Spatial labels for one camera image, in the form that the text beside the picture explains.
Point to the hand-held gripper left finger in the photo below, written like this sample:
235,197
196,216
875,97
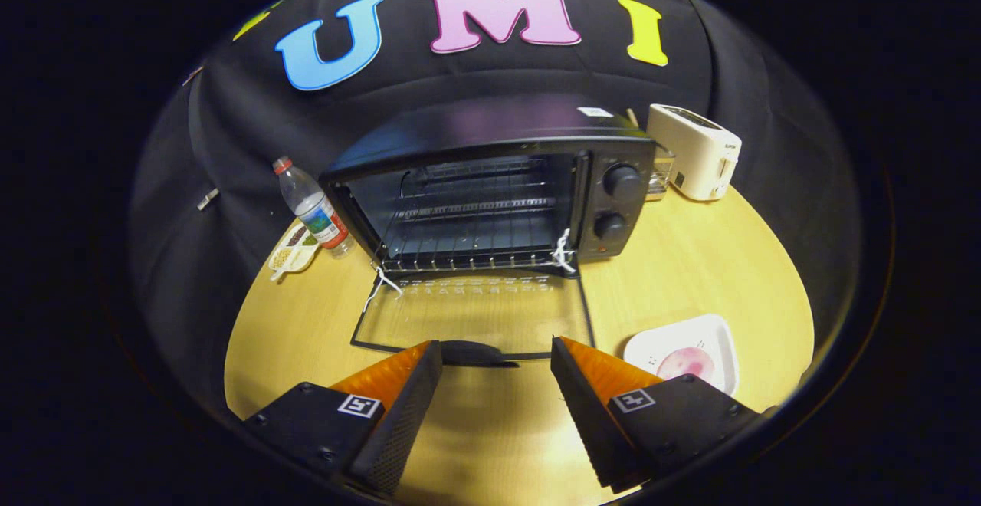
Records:
398,429

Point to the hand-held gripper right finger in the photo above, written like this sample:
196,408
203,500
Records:
586,414

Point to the pink round food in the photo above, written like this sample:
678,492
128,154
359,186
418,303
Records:
686,364

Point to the white square plate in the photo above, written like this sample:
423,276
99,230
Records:
713,333

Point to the black toaster oven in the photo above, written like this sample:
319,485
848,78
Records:
490,126

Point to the white bread toaster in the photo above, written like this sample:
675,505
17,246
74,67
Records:
693,149

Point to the white snack dish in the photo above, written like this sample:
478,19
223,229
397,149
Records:
291,254

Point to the clear plastic water bottle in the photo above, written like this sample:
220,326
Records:
318,215

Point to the glass jar with stick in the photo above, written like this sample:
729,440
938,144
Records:
661,180

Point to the silver cloth clip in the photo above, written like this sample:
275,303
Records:
207,198

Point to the black backdrop cloth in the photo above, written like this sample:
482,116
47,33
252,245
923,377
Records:
230,153

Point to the pink cloth clip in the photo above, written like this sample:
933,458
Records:
191,74

